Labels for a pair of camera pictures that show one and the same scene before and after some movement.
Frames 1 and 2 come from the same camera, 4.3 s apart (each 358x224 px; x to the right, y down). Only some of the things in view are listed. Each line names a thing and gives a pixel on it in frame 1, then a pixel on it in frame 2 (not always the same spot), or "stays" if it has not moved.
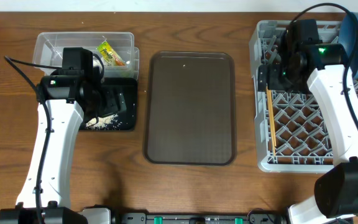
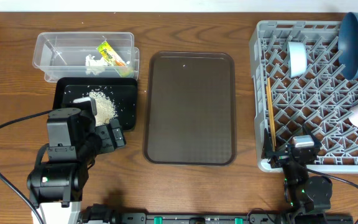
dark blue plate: (357, 34) stays
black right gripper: (273, 70) -> (280, 158)
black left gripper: (117, 102) -> (104, 132)
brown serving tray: (190, 109) stays
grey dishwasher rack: (291, 134) stays
